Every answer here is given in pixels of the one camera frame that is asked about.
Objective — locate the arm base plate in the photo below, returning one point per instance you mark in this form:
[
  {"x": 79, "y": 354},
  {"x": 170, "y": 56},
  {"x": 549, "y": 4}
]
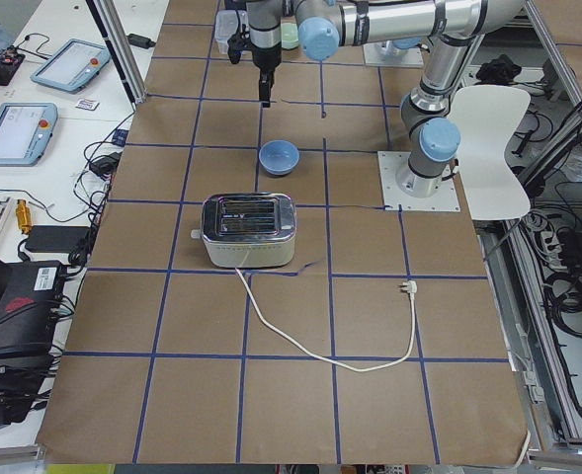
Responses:
[
  {"x": 388, "y": 54},
  {"x": 403, "y": 190}
]

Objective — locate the black power adapter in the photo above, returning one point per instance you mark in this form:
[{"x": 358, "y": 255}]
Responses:
[{"x": 140, "y": 41}]

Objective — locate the green bowl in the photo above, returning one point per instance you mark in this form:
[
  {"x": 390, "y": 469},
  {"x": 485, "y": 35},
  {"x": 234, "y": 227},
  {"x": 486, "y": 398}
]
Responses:
[{"x": 289, "y": 36}]

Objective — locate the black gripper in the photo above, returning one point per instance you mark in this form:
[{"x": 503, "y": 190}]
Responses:
[{"x": 265, "y": 55}]

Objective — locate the blue bowl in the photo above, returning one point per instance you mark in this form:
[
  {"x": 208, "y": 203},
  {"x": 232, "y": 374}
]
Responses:
[{"x": 278, "y": 157}]

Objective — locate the white chair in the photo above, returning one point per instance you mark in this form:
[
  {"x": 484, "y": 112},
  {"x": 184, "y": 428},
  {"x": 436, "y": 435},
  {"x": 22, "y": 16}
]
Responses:
[{"x": 487, "y": 117}]

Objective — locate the teach pendant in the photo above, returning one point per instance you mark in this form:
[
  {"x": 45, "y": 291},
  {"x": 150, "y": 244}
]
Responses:
[
  {"x": 25, "y": 131},
  {"x": 71, "y": 68}
]

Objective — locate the clear plastic container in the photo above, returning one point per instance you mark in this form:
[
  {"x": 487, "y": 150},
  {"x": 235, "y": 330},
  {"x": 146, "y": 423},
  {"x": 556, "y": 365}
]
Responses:
[{"x": 227, "y": 23}]

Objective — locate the upper teach pendant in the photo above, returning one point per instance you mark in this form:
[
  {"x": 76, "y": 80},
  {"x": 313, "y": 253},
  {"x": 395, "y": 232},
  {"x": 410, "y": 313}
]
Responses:
[{"x": 71, "y": 68}]

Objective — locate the lower teach pendant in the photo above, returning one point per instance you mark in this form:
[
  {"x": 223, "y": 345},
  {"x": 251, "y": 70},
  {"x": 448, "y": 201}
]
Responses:
[{"x": 25, "y": 131}]

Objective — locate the aluminium frame post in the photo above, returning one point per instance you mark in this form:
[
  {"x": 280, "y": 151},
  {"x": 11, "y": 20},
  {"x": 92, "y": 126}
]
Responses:
[{"x": 107, "y": 20}]

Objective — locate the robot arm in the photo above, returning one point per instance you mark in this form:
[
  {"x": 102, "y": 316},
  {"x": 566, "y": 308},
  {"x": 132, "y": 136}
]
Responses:
[{"x": 324, "y": 26}]

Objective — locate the cream chrome toaster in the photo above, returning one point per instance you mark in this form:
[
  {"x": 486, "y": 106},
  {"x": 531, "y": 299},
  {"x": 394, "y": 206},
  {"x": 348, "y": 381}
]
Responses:
[{"x": 248, "y": 230}]

